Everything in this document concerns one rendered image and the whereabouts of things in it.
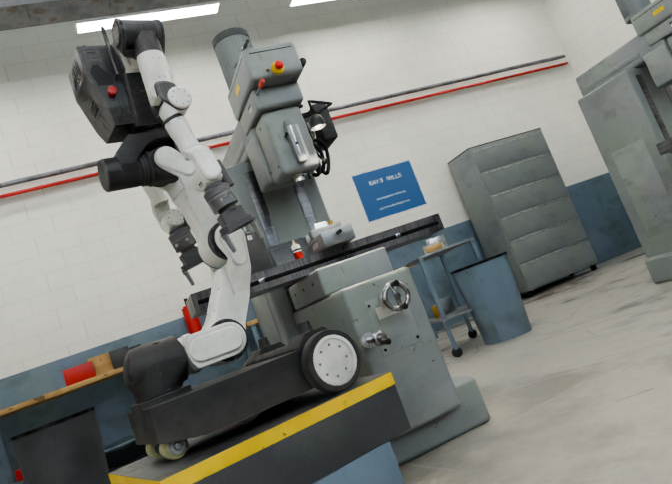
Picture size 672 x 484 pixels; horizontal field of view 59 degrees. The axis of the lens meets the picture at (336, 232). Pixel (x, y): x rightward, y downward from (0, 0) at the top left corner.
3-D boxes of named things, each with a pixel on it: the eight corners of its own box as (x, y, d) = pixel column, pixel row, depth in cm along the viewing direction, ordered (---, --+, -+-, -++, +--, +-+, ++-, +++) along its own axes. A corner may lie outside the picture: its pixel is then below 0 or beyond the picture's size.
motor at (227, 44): (270, 78, 310) (250, 24, 314) (234, 85, 302) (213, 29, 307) (263, 95, 328) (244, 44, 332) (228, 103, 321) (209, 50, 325)
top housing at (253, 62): (305, 69, 275) (293, 38, 277) (252, 80, 265) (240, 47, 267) (282, 113, 318) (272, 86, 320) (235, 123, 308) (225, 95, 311)
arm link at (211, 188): (212, 197, 186) (193, 166, 186) (202, 209, 195) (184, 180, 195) (241, 183, 192) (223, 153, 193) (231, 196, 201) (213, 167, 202)
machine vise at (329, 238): (356, 237, 263) (347, 214, 265) (325, 247, 258) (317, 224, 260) (334, 253, 296) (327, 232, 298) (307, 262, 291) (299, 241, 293)
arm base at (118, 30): (122, 34, 188) (111, 12, 193) (119, 67, 197) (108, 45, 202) (169, 34, 196) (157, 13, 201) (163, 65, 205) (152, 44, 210)
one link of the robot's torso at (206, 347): (195, 373, 186) (182, 333, 188) (177, 380, 202) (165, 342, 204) (253, 351, 198) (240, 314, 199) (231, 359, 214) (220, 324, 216)
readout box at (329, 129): (340, 135, 320) (327, 100, 323) (325, 139, 317) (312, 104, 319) (329, 149, 338) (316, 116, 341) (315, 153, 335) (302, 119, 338)
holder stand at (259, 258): (274, 268, 266) (259, 227, 268) (229, 282, 254) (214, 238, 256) (264, 275, 276) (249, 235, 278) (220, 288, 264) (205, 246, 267)
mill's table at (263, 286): (444, 228, 289) (438, 212, 290) (196, 312, 243) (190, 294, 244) (423, 239, 311) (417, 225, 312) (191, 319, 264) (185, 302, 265)
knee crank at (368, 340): (397, 341, 211) (391, 325, 212) (382, 347, 209) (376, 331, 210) (374, 345, 231) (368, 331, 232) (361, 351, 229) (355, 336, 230)
